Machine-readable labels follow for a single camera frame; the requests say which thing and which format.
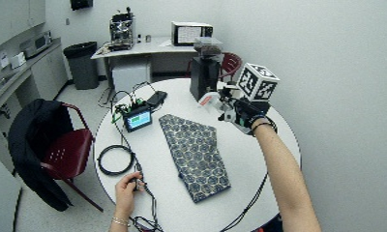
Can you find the white container with red label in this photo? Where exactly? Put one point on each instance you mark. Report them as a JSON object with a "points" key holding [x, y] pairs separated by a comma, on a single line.
{"points": [[207, 101]]}

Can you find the white cube with black markers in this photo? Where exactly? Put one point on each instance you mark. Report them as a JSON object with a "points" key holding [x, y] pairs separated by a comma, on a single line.
{"points": [[256, 81]]}

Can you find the black wrist band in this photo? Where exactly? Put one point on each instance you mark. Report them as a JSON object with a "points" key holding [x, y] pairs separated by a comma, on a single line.
{"points": [[262, 124]]}

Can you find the black coffee grinder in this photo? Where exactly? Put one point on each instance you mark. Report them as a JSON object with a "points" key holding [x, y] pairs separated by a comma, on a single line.
{"points": [[204, 74]]}

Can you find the dark red chair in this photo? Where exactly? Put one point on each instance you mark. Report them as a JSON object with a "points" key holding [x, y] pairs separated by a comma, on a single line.
{"points": [[232, 64], [68, 151]]}

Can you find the blue patterned cloth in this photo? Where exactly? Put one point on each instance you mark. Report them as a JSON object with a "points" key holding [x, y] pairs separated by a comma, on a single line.
{"points": [[195, 158]]}

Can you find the flat black box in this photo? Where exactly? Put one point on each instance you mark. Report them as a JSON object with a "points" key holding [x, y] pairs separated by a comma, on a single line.
{"points": [[158, 98]]}

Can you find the small device with lit screen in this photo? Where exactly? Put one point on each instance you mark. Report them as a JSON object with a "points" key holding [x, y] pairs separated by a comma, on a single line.
{"points": [[138, 119]]}

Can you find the white microwave oven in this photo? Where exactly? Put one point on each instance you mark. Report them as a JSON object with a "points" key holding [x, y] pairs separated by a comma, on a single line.
{"points": [[188, 34]]}

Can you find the grey desk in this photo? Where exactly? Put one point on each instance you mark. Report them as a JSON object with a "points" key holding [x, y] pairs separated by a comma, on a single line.
{"points": [[155, 47]]}

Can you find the white cabinet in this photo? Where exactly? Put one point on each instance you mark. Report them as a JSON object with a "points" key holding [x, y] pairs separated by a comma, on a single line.
{"points": [[131, 77]]}

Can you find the black jacket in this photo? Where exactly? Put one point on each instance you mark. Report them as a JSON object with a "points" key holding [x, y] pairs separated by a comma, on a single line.
{"points": [[32, 145]]}

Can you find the steel espresso machine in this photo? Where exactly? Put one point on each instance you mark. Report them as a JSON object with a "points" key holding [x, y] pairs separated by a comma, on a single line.
{"points": [[122, 30]]}

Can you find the black trash bin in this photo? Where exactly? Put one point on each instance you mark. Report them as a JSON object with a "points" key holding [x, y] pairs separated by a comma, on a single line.
{"points": [[83, 66]]}

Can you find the grey counter with cabinets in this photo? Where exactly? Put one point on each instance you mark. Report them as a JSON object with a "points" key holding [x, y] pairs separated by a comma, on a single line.
{"points": [[43, 72]]}

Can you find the white box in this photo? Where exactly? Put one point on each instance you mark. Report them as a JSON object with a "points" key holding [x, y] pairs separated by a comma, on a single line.
{"points": [[18, 60]]}

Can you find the silver microwave oven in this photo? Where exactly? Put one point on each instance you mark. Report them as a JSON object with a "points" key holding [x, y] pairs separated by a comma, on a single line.
{"points": [[35, 44]]}

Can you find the grey palm camera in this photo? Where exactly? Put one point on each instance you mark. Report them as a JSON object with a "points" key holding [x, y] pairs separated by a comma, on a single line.
{"points": [[227, 112]]}

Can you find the black wall-mounted box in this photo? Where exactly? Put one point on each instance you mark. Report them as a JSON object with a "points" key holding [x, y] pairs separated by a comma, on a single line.
{"points": [[80, 4]]}

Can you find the grey wall cabinets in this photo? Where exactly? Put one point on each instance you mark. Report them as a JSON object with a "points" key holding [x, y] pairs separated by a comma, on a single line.
{"points": [[8, 19]]}

